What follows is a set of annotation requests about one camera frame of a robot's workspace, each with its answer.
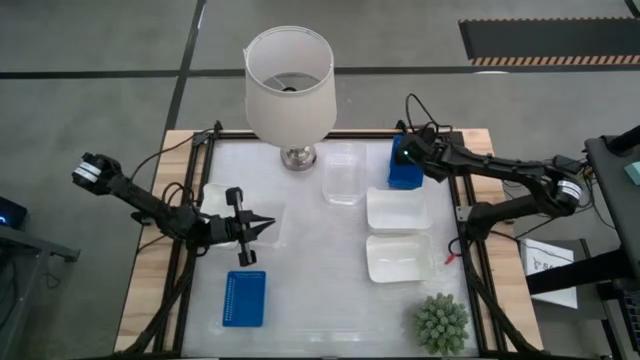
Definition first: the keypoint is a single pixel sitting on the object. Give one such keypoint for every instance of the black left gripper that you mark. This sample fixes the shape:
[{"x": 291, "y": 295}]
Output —
[{"x": 225, "y": 230}]

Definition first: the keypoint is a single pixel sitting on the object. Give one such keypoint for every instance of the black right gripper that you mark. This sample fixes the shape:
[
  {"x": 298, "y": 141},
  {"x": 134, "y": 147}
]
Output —
[{"x": 420, "y": 152}]

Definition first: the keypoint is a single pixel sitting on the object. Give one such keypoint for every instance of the blue slotted plastic basket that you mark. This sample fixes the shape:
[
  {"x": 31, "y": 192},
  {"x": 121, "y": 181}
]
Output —
[
  {"x": 405, "y": 179},
  {"x": 245, "y": 300}
]

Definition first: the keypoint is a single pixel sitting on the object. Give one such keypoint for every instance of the white plastic basket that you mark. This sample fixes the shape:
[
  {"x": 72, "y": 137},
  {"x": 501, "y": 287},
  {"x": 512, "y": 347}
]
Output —
[
  {"x": 215, "y": 197},
  {"x": 400, "y": 257},
  {"x": 398, "y": 210}
]

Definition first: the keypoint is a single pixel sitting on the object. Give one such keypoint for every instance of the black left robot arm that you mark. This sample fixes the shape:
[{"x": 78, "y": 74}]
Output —
[{"x": 145, "y": 200}]

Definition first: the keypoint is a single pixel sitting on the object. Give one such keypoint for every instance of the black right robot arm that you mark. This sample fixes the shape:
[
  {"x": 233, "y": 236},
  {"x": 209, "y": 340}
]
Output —
[{"x": 500, "y": 167}]

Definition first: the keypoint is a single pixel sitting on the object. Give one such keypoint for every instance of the clear plastic container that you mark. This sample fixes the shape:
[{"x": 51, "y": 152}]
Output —
[{"x": 345, "y": 175}]

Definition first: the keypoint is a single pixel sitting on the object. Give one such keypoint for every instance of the white shade table lamp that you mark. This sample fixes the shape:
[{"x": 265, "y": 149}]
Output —
[{"x": 290, "y": 115}]

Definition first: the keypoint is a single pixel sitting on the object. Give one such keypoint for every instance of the black hazard striped mat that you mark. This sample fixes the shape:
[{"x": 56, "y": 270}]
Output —
[{"x": 550, "y": 42}]

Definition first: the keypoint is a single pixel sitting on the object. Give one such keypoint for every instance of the green artificial succulent plant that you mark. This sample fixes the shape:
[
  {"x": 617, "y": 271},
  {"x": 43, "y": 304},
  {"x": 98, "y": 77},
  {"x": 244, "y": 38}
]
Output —
[{"x": 441, "y": 323}]

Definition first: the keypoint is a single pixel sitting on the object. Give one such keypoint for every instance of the white paper sign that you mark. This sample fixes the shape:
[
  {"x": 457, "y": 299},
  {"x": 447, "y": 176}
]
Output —
[{"x": 550, "y": 280}]

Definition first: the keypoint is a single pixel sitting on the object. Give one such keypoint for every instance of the black equipment cart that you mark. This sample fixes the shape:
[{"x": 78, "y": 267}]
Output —
[{"x": 612, "y": 200}]

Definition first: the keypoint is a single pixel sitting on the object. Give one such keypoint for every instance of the teal box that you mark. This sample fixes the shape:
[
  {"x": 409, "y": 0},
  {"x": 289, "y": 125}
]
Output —
[{"x": 634, "y": 174}]

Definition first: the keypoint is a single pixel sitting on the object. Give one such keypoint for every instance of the grey side table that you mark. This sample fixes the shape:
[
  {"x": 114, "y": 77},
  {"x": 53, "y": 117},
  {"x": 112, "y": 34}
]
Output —
[{"x": 20, "y": 280}]

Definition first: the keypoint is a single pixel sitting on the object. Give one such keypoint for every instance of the black device blue light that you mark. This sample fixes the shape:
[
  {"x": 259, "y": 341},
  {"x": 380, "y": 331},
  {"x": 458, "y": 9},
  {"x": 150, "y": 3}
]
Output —
[{"x": 10, "y": 210}]

